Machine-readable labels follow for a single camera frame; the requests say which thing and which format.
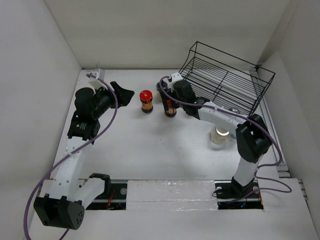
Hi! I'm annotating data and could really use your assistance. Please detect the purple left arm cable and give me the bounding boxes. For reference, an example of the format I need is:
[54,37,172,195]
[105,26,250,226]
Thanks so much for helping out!
[23,73,120,240]

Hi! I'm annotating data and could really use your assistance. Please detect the black wire rack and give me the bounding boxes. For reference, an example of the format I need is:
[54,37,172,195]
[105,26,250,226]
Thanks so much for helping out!
[179,41,276,116]

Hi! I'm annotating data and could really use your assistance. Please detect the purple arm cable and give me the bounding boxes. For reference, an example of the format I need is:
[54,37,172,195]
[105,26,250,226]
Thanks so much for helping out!
[23,73,120,240]
[159,76,293,203]

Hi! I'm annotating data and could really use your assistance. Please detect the red lid chili jar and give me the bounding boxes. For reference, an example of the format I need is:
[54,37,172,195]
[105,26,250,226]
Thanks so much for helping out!
[164,99,177,118]
[139,90,153,114]

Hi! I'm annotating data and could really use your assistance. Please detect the black knob grinder jar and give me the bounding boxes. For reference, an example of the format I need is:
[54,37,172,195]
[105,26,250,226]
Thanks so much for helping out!
[156,82,166,102]

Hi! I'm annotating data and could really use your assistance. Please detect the wide clear glass jar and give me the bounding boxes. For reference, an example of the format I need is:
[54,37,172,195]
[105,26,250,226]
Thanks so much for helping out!
[210,125,230,151]

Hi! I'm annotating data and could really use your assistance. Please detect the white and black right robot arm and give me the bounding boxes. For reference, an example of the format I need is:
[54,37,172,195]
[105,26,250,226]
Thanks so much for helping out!
[158,80,272,200]

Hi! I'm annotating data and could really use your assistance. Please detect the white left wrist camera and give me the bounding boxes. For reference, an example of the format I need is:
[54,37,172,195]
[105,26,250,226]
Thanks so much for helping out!
[86,68,105,90]

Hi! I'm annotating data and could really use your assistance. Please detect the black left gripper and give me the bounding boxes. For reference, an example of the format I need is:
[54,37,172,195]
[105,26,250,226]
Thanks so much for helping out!
[91,81,134,119]

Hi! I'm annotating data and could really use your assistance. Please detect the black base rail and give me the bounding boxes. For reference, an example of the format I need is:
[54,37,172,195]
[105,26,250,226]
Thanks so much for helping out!
[87,179,264,211]

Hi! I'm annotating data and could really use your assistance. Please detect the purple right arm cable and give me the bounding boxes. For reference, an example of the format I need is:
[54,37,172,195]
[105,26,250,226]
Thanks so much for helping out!
[159,76,293,203]

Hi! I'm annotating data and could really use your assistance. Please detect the black collar pepper shaker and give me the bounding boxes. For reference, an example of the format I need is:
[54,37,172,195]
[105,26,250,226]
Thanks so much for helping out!
[228,107,240,114]

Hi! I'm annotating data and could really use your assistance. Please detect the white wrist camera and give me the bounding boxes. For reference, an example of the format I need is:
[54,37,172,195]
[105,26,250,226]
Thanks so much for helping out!
[164,72,184,89]
[86,68,105,90]

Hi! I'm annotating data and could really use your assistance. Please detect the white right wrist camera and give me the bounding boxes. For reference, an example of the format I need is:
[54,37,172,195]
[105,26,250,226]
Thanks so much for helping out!
[164,72,184,89]

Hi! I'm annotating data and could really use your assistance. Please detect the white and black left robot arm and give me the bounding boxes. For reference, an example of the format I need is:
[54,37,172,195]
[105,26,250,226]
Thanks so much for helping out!
[33,81,135,230]

